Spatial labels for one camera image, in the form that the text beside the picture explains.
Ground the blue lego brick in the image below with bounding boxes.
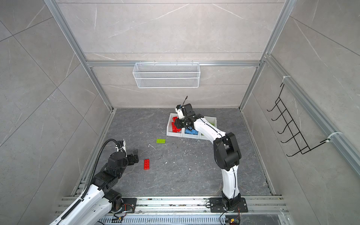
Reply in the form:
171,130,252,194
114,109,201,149
185,128,198,136

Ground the red lego brick small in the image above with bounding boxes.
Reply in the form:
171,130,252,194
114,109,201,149
172,117,178,124

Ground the red arch lego piece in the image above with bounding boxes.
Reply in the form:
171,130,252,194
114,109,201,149
172,127,182,133

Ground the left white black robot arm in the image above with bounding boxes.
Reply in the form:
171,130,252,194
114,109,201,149
51,151,139,225

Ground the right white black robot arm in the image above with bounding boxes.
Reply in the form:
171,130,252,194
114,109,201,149
174,104,242,211

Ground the white middle plastic bin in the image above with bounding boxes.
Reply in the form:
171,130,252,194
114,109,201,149
181,128,200,139

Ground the white plastic bin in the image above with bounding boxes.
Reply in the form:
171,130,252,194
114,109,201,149
166,113,185,137
198,116,217,140
181,128,200,139

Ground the white right plastic bin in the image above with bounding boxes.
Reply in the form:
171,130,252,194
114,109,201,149
198,116,217,140

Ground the white left plastic bin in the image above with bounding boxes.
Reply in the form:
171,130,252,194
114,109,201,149
166,113,185,137

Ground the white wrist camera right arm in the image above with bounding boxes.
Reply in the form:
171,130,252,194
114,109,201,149
175,105,184,120

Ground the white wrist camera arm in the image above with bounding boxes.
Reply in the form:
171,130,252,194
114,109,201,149
175,105,184,120
117,140,127,156

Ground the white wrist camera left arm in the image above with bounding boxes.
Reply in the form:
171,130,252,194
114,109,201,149
117,140,127,156

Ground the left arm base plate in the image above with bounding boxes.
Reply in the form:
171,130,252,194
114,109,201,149
112,197,137,213

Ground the white wire mesh basket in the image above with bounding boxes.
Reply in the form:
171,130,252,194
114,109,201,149
133,62,201,88

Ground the black corrugated cable hose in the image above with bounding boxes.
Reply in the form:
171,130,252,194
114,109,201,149
81,138,124,197

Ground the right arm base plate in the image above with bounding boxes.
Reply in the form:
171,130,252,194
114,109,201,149
208,197,248,213

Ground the black wire hook rack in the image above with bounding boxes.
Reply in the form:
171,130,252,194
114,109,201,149
266,83,331,157

